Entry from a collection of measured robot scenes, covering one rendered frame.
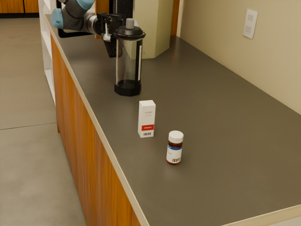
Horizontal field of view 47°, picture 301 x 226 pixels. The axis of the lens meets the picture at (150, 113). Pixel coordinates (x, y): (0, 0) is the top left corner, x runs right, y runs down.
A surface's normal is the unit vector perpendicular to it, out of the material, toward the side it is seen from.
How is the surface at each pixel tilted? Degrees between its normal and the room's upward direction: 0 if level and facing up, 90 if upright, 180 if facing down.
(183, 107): 0
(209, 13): 90
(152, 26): 90
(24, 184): 0
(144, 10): 90
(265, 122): 0
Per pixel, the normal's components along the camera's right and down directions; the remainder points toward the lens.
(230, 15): -0.93, 0.11
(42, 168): 0.06, -0.88
